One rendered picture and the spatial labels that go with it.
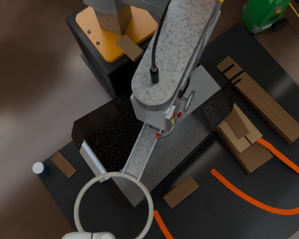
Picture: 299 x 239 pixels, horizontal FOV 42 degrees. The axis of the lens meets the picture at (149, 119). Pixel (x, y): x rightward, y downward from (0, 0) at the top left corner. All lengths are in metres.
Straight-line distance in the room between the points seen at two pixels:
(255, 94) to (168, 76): 1.80
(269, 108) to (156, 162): 1.28
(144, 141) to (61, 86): 1.52
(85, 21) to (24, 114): 1.19
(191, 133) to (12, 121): 1.80
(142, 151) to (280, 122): 1.50
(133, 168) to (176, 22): 1.00
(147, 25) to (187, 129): 0.86
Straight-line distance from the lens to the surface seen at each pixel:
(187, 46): 2.00
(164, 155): 2.82
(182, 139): 2.84
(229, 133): 3.38
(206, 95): 2.83
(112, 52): 3.02
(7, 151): 3.86
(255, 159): 3.48
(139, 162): 2.55
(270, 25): 3.96
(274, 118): 3.62
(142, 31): 3.07
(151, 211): 2.48
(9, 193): 3.79
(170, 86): 1.92
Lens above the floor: 3.50
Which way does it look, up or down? 75 degrees down
